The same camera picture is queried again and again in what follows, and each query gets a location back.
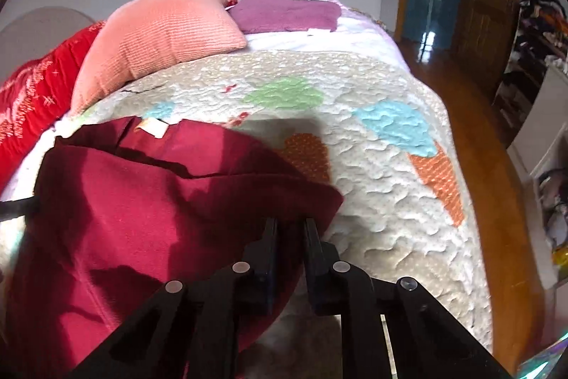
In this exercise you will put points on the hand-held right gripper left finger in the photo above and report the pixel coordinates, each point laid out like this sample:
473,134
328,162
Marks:
269,272

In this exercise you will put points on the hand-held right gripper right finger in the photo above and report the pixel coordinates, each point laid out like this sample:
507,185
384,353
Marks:
313,272

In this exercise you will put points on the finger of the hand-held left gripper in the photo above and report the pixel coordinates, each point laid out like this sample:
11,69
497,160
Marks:
20,208

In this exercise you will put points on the maroon cloth garment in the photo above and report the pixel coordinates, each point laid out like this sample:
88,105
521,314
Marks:
146,219

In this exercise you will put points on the red patterned blanket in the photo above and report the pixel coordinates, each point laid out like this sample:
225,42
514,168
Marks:
31,95

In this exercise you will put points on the quilted patchwork bedspread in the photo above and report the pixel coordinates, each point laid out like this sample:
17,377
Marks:
377,166

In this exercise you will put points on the padded grey headboard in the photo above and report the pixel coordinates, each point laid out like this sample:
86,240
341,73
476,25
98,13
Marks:
33,35

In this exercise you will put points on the pink knitted pillow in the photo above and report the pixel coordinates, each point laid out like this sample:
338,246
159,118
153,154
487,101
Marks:
155,37

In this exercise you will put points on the purple folded cloth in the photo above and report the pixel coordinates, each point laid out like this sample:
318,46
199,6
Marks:
284,14

